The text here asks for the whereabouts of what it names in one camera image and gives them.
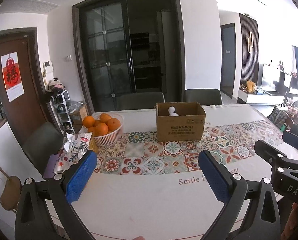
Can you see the woven yellow placemat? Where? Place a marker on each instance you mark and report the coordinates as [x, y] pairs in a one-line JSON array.
[[93, 146]]

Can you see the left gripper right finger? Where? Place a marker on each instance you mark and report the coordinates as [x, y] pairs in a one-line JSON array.
[[250, 208]]

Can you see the dark chair right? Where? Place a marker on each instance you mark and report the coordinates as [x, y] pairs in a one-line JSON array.
[[205, 96]]

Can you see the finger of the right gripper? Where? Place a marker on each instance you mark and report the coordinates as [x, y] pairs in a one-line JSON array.
[[290, 139], [273, 156]]

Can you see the right human hand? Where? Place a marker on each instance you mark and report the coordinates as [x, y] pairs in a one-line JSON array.
[[290, 230]]

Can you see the wall intercom panel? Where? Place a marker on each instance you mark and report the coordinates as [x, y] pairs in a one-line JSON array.
[[48, 67]]

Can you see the floral fabric tissue cover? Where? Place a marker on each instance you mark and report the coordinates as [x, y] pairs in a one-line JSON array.
[[72, 151]]

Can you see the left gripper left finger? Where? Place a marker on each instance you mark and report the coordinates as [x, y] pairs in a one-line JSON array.
[[33, 219]]

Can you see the wooden stool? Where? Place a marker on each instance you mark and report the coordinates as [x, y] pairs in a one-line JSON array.
[[10, 189]]

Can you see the brown cardboard box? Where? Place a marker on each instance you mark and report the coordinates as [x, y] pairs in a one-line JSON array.
[[188, 125]]

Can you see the black glass door cabinet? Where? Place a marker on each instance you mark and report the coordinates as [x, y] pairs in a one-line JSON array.
[[128, 47]]

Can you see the white shoe rack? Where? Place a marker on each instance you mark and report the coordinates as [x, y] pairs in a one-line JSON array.
[[59, 102]]

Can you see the white fruit basket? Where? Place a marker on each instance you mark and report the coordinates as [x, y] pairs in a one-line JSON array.
[[110, 137]]

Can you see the orange fruit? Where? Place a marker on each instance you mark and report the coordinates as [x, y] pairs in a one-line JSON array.
[[101, 129], [104, 117], [88, 121], [113, 124]]

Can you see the white plush bunny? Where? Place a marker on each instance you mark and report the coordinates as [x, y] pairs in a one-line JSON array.
[[172, 111]]

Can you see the dark side chair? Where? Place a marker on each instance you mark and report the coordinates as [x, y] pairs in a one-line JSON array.
[[41, 144]]

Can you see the red fu poster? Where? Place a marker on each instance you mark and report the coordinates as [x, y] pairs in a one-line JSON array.
[[11, 76]]

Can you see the orange fruit left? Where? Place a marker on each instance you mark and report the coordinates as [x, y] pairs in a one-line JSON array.
[[88, 121]]

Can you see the brown entrance door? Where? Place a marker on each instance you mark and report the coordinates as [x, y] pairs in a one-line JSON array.
[[29, 111]]

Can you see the orange fruit back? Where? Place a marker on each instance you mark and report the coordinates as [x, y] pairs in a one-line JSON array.
[[104, 117]]

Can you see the dark chair left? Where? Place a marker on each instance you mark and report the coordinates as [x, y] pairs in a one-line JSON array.
[[133, 101]]

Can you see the orange fruit front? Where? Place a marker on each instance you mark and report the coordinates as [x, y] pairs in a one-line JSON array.
[[101, 129]]

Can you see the gold wall ornament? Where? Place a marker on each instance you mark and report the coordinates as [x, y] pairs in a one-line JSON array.
[[250, 42]]

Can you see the patterned tile table runner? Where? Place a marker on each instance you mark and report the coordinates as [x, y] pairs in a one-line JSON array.
[[140, 153]]

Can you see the floor cardboard box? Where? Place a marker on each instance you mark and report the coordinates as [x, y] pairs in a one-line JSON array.
[[78, 115]]

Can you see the orange fruit right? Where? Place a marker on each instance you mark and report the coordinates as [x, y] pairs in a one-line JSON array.
[[113, 124]]

